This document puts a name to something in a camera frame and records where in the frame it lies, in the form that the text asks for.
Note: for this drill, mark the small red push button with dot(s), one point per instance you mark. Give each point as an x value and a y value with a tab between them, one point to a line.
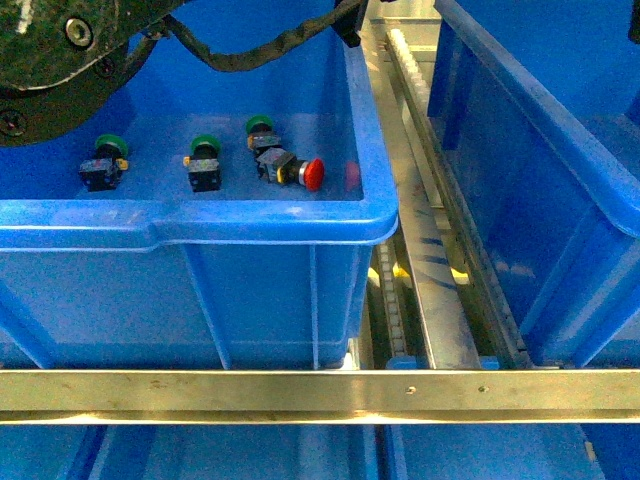
282	167

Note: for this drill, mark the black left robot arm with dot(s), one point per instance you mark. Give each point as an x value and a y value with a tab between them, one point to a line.
61	61

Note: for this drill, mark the blue source bin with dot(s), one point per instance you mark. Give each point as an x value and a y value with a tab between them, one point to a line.
254	275

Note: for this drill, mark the white roller track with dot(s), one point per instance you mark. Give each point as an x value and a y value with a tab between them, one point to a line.
391	301

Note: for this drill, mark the green push button right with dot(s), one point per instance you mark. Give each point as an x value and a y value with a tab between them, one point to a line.
261	135

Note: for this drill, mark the green push button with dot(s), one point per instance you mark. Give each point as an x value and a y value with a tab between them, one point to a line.
202	165
261	135
104	170

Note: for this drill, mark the green push button middle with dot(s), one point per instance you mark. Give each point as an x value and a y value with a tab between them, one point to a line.
202	165

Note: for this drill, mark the green push button left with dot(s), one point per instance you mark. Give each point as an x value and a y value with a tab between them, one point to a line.
104	170

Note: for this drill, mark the blue target bin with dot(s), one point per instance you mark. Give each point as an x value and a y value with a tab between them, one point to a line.
535	106

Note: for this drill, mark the blue lower shelf bin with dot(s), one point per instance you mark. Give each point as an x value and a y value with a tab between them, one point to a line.
534	451

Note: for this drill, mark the metal divider rail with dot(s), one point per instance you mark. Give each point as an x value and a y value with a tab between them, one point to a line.
399	42

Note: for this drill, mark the metal front rack rail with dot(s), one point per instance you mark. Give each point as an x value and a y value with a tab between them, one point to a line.
319	397

